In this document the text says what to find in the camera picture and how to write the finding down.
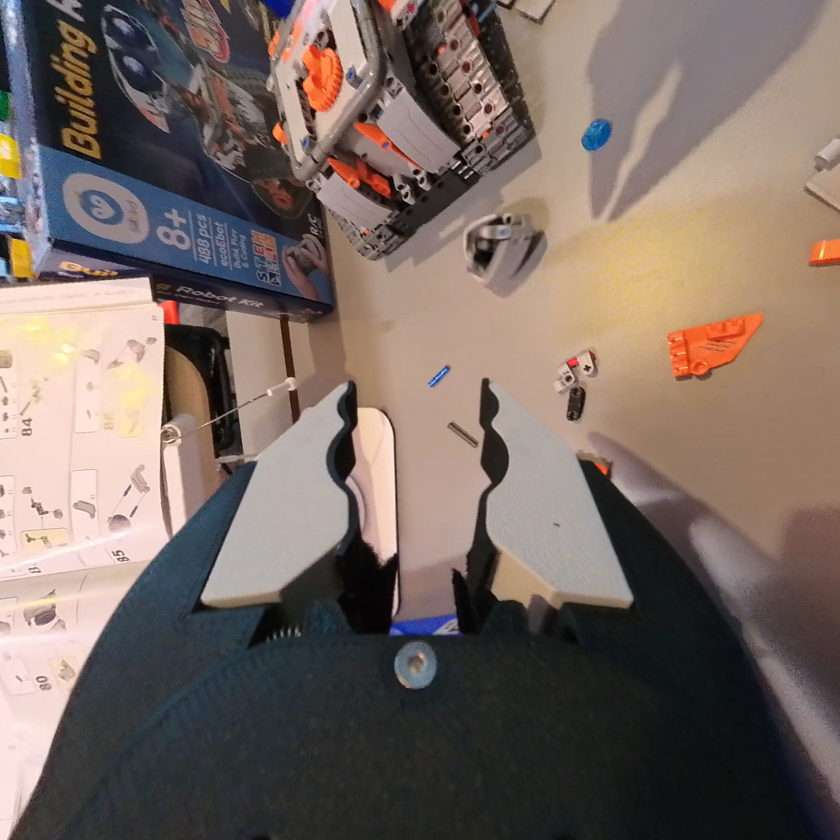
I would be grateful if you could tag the open instruction booklet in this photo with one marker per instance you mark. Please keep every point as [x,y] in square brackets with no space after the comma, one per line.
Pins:
[79,426]

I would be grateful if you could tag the robot kit box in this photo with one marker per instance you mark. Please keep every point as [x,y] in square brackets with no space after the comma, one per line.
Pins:
[164,216]

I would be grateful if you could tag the blue brick pin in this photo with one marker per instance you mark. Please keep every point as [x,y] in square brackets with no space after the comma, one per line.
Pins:
[439,376]

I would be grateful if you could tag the grey flat brick piece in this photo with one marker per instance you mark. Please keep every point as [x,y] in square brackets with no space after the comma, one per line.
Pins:
[823,193]

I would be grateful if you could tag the orange wing panel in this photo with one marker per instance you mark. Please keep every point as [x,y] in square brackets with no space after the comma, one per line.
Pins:
[712,344]

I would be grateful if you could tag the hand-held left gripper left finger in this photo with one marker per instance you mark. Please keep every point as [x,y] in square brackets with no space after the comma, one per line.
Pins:
[282,525]

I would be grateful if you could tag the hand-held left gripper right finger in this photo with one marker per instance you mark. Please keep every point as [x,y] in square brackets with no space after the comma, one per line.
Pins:
[558,525]

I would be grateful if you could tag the small grey red brick piece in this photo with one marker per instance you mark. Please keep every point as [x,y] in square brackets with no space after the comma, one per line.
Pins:
[571,371]

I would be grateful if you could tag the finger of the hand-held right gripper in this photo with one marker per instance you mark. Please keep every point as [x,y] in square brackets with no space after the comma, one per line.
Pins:
[722,623]

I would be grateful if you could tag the grey toy brick assembly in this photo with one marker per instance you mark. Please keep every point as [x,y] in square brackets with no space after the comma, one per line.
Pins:
[502,253]

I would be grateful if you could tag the blue round brick piece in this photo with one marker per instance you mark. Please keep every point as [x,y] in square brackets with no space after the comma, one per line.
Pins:
[596,135]

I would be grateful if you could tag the tracked toy robot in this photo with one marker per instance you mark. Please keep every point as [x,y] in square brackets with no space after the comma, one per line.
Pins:
[407,131]

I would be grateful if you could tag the dark grey brick axle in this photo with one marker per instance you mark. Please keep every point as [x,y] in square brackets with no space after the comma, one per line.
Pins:
[463,434]

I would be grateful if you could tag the blue plastic bin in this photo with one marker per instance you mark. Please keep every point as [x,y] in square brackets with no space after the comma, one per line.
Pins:
[420,627]

